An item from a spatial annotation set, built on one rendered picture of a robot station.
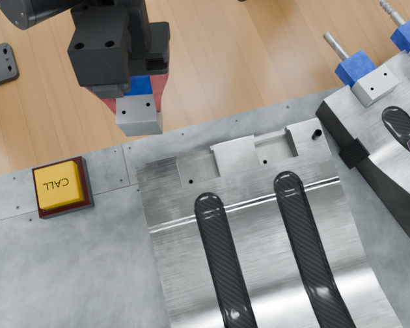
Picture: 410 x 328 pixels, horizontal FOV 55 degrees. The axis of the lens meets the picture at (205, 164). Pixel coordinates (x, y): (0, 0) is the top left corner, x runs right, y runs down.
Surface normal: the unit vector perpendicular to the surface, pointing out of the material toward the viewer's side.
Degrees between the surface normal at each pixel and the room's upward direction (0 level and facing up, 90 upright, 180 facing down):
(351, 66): 0
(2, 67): 0
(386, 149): 11
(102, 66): 62
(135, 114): 2
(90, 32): 28
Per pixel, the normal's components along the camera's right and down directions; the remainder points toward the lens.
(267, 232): -0.01, -0.20
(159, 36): -0.07, -0.68
